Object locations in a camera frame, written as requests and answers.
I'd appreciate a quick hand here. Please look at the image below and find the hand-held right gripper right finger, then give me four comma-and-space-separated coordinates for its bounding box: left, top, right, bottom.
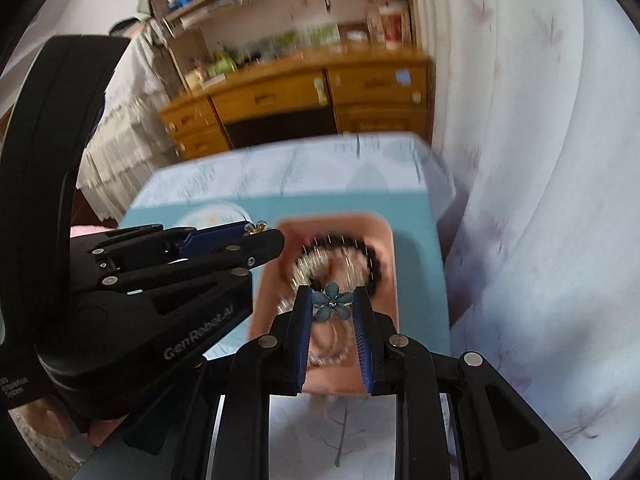
351, 286, 594, 480

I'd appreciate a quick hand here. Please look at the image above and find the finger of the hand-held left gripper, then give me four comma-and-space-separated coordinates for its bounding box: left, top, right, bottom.
95, 228, 287, 302
70, 220, 256, 262

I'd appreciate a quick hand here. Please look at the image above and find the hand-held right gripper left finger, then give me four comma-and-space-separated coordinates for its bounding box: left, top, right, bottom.
122, 285, 315, 480

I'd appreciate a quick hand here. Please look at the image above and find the pearl necklace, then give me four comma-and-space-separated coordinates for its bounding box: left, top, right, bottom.
307, 319, 359, 367

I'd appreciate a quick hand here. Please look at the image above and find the small flower brooch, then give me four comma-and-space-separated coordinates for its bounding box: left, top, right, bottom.
310, 281, 357, 322

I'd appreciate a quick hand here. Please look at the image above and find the pink box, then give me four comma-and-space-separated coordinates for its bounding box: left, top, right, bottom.
247, 213, 404, 397

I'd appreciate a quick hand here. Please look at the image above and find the black bead bracelet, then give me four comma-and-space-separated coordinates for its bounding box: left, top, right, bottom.
299, 232, 386, 307

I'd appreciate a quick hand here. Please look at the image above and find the person's left hand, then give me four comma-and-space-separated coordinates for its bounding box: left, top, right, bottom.
89, 411, 132, 449

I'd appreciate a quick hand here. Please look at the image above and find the pink blanket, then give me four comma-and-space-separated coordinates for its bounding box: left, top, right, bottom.
70, 222, 112, 239

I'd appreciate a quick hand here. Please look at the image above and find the white lace cloth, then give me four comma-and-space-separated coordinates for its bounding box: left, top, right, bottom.
75, 20, 182, 222

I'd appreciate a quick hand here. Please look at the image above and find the tree printed tablecloth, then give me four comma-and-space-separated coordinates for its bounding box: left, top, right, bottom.
120, 131, 454, 480

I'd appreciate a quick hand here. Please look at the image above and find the wooden desk with drawers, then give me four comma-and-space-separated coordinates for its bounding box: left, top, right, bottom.
158, 47, 434, 162

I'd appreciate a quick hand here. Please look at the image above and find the row of green picture cards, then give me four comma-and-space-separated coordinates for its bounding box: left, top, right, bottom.
269, 24, 342, 50

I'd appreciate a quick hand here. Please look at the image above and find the white leaf printed curtain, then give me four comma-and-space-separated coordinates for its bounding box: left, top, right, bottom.
409, 0, 640, 480

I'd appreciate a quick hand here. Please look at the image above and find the red patterned cup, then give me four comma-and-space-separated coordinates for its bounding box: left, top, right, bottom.
379, 6, 407, 44

